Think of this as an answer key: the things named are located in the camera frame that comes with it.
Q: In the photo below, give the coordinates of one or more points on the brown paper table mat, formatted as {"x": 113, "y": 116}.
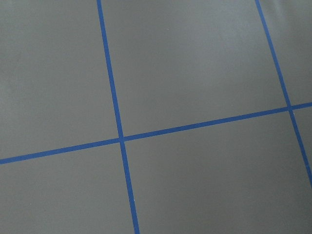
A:
{"x": 155, "y": 116}

